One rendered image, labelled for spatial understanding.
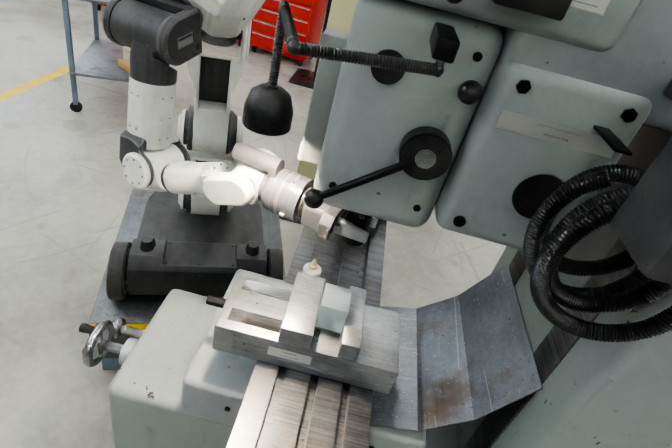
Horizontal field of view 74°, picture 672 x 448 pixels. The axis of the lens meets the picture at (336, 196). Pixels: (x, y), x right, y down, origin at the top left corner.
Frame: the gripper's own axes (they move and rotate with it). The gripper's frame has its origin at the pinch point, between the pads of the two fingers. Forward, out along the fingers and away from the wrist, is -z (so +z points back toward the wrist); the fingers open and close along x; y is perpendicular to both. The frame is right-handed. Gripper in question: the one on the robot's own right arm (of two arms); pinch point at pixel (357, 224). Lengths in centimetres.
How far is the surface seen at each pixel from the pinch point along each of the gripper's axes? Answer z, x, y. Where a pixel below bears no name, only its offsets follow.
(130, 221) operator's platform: 104, 49, 82
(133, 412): 31, -25, 53
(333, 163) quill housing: 3.8, -11.3, -16.5
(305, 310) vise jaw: 2.8, -9.6, 16.1
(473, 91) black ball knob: -10.9, -10.4, -32.5
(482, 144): -14.4, -8.5, -25.9
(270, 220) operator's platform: 58, 88, 83
